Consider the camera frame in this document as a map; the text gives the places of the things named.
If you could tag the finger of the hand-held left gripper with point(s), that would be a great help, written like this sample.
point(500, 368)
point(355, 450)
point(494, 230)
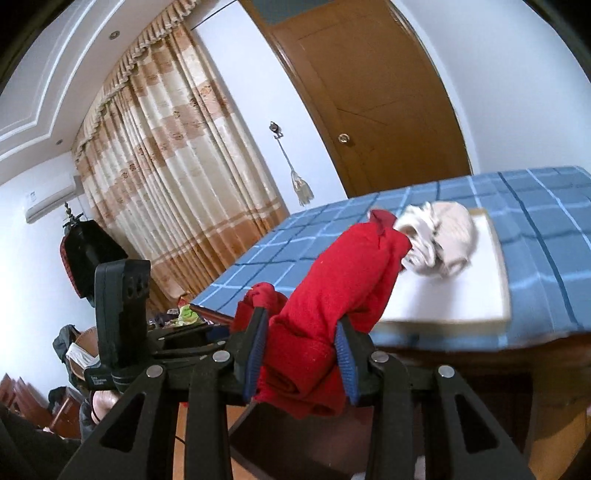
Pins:
point(194, 333)
point(184, 356)

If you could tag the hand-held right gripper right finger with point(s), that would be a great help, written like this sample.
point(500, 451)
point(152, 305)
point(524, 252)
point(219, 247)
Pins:
point(347, 362)

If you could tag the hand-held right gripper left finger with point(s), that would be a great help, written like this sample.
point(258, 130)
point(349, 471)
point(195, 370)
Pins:
point(251, 369)

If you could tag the red underwear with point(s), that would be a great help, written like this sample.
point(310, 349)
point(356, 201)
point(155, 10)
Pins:
point(341, 277)

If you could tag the shallow white box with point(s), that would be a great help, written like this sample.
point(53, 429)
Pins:
point(438, 300)

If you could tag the white underwear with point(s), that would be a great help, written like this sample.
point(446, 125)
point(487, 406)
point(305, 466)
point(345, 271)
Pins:
point(415, 249)

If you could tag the beige underwear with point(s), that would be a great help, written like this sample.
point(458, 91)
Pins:
point(455, 230)

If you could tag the person's left forearm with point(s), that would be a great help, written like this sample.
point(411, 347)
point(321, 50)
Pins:
point(37, 443)

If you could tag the person's left hand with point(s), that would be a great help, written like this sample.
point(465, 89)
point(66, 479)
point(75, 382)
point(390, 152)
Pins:
point(104, 402)

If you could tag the green cloth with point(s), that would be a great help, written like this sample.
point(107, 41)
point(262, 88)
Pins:
point(188, 314)

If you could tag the black bag on hook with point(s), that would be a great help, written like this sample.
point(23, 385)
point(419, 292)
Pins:
point(90, 258)

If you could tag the dark cloth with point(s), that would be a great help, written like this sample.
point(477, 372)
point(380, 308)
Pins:
point(62, 344)

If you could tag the coat stand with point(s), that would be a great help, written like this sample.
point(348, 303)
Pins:
point(70, 213)

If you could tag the low wooden cabinet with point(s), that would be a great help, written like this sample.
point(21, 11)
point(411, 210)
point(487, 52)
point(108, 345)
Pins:
point(23, 398)

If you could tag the white air conditioner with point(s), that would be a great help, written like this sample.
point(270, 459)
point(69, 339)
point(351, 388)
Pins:
point(51, 203)

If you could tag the beige striped curtain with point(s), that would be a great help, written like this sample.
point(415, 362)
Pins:
point(175, 161)

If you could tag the curtain tassel tie-back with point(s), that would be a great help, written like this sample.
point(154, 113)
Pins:
point(302, 187)

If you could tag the wooden dresser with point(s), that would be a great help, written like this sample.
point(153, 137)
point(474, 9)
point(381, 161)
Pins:
point(554, 369)

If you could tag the brass door knob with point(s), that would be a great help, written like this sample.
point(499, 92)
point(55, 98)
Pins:
point(344, 138)

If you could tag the blue checked cloth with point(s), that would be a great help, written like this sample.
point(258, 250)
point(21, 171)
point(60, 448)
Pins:
point(531, 230)

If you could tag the wooden door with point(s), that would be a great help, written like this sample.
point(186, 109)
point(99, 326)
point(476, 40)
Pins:
point(369, 92)

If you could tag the metal wall hook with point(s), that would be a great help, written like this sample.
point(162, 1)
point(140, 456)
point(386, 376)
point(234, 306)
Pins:
point(275, 129)

